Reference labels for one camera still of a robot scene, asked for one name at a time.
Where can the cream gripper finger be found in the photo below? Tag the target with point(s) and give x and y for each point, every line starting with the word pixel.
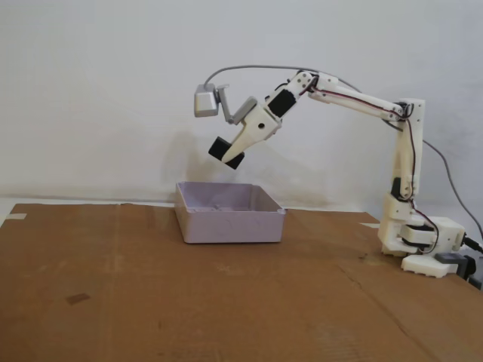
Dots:
pixel 243 145

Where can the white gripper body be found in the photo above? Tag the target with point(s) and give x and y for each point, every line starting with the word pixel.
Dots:
pixel 256 130

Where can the black rectangular block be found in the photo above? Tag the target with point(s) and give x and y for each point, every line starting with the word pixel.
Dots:
pixel 217 149

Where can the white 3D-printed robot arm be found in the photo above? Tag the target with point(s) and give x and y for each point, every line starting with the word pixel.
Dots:
pixel 407 158

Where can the pale lilac plastic box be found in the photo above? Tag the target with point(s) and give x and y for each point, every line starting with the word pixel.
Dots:
pixel 226 226

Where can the silver webcam with grey clip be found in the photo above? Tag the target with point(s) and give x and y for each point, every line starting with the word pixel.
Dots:
pixel 205 102

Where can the brown cardboard sheet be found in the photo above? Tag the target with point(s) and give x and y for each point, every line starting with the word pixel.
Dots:
pixel 151 301

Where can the grey table clamp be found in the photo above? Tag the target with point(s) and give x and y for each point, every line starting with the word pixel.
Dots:
pixel 449 258

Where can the white masking tape piece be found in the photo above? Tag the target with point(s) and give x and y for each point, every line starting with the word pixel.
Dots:
pixel 17 216

